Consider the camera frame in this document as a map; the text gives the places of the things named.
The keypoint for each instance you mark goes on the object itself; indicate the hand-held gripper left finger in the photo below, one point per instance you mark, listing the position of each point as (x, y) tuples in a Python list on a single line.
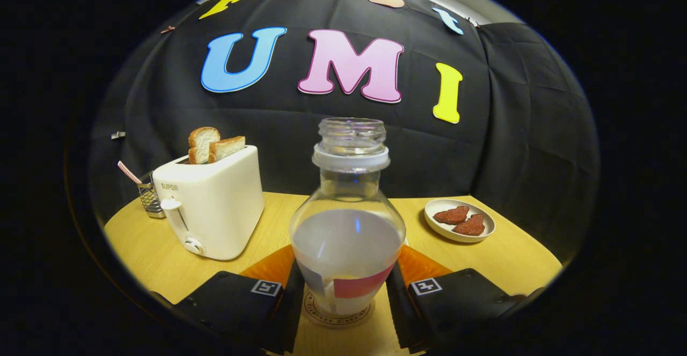
[(287, 318)]

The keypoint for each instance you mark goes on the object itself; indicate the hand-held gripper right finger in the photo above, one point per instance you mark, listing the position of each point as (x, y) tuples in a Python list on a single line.
[(400, 318)]

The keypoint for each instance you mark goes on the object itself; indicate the round brown coaster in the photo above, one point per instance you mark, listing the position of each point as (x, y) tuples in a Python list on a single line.
[(314, 313)]

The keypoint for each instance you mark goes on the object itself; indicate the clear plastic juice bottle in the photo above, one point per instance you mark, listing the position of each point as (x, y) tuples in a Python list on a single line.
[(346, 248)]

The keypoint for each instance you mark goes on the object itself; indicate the oval white plate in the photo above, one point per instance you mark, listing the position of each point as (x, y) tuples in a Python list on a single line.
[(437, 227)]

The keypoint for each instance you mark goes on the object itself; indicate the red sausage piece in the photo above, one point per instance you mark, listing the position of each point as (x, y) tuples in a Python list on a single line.
[(469, 226), (452, 215)]

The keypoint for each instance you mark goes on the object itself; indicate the wooden table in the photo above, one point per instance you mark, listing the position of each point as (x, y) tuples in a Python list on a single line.
[(510, 264)]

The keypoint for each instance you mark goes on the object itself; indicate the cream toaster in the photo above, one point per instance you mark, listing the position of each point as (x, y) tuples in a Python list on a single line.
[(220, 205)]

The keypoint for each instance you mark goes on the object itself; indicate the pale bread slice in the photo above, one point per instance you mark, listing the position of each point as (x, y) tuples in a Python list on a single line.
[(228, 147)]

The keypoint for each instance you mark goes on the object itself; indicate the bread slice with brown crust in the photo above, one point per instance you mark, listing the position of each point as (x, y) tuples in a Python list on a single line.
[(199, 146)]

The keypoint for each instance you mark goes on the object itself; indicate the pink checked straw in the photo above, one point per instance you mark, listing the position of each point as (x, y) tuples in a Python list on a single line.
[(129, 172)]

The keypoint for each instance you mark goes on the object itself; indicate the black backdrop cloth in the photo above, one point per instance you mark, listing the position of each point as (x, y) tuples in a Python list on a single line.
[(510, 130)]

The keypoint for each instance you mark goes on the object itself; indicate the orange clip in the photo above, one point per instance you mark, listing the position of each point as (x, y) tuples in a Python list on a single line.
[(167, 29)]

